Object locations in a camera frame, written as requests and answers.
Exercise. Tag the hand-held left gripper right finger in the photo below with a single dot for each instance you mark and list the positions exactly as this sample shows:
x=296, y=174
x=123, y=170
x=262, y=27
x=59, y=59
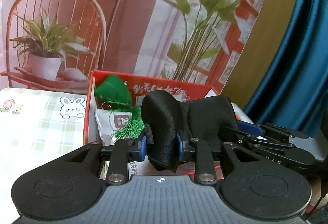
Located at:
x=180, y=147

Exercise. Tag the printed room scene backdrop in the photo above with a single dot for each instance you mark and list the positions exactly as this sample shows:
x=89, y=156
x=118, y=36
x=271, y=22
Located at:
x=128, y=21

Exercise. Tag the red strawberry print box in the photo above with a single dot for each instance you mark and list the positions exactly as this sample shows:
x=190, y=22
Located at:
x=164, y=85

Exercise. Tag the blue curtain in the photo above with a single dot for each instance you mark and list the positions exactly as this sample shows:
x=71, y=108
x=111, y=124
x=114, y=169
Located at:
x=294, y=47

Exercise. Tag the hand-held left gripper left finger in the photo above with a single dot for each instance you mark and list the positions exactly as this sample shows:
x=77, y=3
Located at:
x=142, y=146

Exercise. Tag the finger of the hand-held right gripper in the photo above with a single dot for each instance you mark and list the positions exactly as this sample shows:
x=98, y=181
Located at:
x=238, y=135
x=249, y=128

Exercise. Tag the small white packet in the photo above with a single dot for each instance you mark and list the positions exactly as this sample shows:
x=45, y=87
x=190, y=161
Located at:
x=105, y=124

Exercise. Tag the green tasselled pouch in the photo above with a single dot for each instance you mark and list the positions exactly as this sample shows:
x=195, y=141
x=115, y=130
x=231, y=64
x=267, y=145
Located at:
x=110, y=91

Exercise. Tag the black eye mask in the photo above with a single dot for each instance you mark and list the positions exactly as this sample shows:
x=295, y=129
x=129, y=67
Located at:
x=164, y=111

